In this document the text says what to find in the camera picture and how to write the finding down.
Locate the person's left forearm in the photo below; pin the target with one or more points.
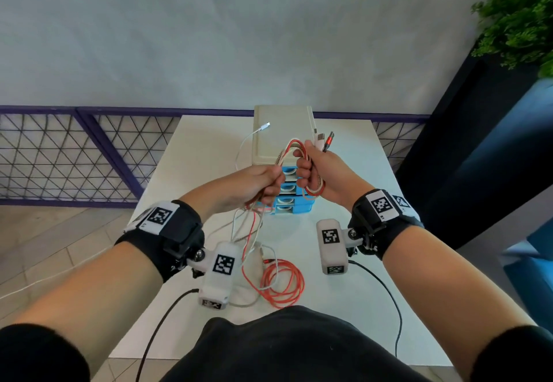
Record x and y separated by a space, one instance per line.
93 301

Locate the person's black shirt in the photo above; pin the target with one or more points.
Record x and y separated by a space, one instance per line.
293 347

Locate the purple mesh railing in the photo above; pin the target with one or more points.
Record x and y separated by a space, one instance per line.
101 144

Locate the black planter box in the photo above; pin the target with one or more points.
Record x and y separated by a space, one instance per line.
466 144

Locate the person's right thumb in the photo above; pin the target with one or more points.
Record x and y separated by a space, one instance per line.
312 148

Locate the blue seat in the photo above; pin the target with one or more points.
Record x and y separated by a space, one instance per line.
533 282

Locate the white blue drawer organiser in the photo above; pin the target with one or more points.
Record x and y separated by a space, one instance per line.
281 131

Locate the person's right forearm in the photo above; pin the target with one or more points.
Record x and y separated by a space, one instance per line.
445 286

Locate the person's left hand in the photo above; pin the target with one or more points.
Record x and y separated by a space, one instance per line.
235 187

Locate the person's left thumb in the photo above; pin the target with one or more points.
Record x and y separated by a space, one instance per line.
270 171

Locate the person's right hand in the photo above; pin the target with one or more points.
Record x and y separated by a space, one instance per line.
335 176

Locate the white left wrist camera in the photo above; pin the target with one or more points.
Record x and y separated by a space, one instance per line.
222 276

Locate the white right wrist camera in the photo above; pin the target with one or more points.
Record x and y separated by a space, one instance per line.
330 250

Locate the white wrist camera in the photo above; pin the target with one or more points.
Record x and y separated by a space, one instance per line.
330 250
222 276

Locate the green plant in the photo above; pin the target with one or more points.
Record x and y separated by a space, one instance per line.
518 14

